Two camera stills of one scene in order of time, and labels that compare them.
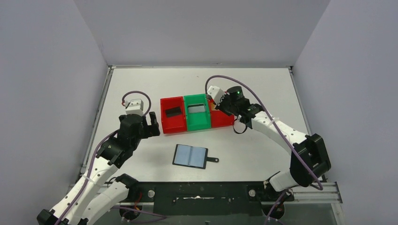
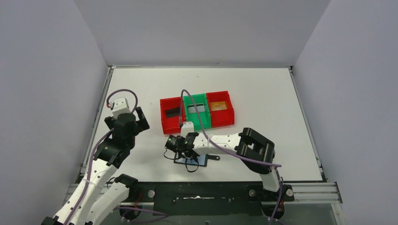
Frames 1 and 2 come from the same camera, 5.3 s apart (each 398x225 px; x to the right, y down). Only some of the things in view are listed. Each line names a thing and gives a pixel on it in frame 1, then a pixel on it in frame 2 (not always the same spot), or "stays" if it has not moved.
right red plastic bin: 220,118 stays
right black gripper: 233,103 -> 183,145
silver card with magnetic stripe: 196,108 stays
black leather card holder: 192,156 stays
